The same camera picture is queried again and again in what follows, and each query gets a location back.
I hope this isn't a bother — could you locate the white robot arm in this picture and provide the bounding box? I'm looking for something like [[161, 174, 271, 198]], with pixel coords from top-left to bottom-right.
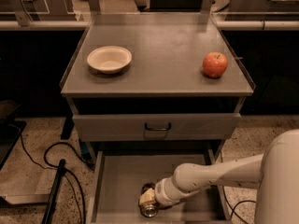
[[139, 130, 299, 224]]

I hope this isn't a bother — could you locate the black floor cable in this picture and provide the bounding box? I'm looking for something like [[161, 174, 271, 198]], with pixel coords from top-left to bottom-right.
[[8, 123, 96, 224], [220, 151, 258, 224]]

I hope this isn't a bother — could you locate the white paper bowl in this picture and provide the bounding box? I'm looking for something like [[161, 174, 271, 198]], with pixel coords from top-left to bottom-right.
[[87, 46, 132, 74]]

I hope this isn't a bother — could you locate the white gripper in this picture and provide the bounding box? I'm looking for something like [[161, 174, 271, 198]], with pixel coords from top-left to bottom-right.
[[139, 177, 180, 207]]

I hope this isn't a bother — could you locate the red apple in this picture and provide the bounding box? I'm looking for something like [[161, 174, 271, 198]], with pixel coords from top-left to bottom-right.
[[202, 52, 228, 78]]

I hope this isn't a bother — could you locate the dark device at left edge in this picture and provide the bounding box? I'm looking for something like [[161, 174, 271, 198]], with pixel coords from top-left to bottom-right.
[[0, 99, 28, 171]]

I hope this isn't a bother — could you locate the open grey middle drawer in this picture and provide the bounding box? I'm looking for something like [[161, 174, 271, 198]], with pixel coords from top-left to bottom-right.
[[86, 151, 233, 224]]

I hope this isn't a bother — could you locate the grey metal drawer cabinet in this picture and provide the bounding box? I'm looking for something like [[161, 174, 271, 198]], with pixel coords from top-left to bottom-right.
[[59, 12, 256, 224]]

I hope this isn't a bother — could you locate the black floor cable left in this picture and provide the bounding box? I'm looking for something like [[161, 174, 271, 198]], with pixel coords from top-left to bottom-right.
[[8, 123, 96, 224]]

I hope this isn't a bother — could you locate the grey top drawer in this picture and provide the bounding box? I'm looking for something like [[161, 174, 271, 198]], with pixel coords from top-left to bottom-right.
[[73, 113, 241, 142]]

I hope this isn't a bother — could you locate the black drawer handle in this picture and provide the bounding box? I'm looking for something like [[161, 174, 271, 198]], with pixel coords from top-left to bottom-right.
[[144, 122, 172, 132]]

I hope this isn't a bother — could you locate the black bar on floor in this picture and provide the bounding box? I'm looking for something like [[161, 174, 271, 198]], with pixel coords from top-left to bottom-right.
[[42, 159, 65, 224]]

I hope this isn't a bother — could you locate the black floor cable right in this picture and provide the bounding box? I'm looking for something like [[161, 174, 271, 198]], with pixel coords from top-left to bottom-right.
[[220, 151, 258, 224]]

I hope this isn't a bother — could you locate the white horizontal rail pipe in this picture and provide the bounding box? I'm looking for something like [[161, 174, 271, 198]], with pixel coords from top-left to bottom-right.
[[0, 21, 299, 31]]

